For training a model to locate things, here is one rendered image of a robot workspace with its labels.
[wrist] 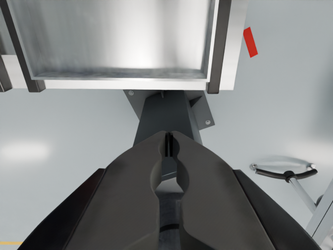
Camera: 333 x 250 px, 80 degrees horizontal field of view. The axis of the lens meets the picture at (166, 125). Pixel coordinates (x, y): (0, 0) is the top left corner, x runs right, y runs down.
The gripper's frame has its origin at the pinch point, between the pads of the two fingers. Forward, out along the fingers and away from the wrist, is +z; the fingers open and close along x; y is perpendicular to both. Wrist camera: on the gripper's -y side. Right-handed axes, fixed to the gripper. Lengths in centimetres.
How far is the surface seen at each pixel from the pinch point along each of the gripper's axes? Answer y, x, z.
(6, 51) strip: -1.6, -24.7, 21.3
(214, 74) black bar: 1.1, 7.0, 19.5
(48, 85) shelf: 3.6, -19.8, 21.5
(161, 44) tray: -2.8, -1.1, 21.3
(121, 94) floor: 37, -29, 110
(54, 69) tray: 1.0, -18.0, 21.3
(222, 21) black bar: -6.0, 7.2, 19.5
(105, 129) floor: 62, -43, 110
